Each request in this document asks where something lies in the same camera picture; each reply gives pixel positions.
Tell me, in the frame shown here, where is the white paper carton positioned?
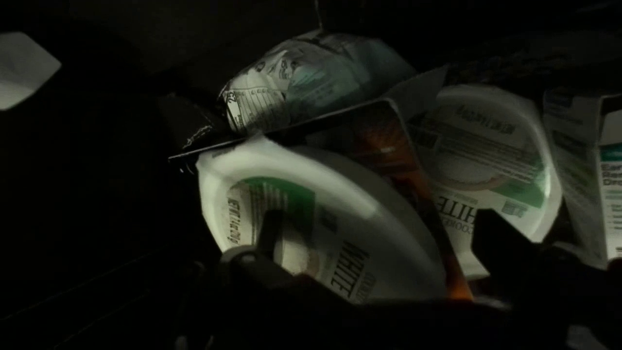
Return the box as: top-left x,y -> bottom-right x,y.
540,86 -> 622,272

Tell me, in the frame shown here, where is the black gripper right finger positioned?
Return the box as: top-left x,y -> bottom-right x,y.
470,208 -> 587,307

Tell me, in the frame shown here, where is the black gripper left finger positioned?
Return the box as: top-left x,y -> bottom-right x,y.
217,208 -> 315,307

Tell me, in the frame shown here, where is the white round floss package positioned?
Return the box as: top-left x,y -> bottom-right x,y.
412,84 -> 563,282

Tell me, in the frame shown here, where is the white green-label floss container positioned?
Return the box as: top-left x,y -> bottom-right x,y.
194,134 -> 451,307

